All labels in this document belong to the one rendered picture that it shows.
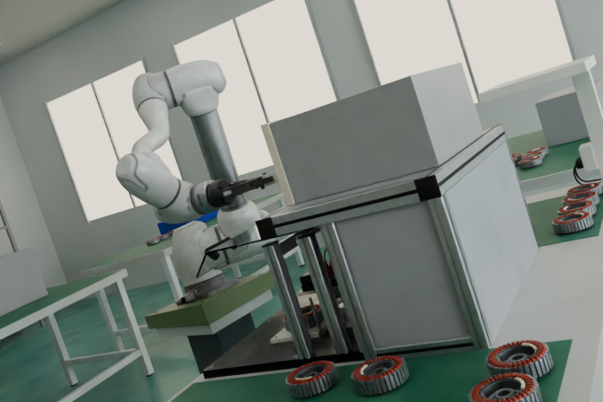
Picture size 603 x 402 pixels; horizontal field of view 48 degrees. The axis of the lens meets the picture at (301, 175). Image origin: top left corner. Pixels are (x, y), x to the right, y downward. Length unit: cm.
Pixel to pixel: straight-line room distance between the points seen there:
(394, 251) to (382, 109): 31
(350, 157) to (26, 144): 837
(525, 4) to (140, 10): 422
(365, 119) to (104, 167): 741
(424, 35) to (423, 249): 515
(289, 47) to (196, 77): 472
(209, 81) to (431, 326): 125
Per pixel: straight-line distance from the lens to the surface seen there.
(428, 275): 142
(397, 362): 139
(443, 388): 132
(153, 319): 260
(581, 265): 181
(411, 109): 145
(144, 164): 183
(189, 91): 234
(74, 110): 895
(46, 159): 949
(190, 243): 249
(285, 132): 158
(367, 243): 145
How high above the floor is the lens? 128
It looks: 4 degrees down
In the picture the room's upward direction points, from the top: 18 degrees counter-clockwise
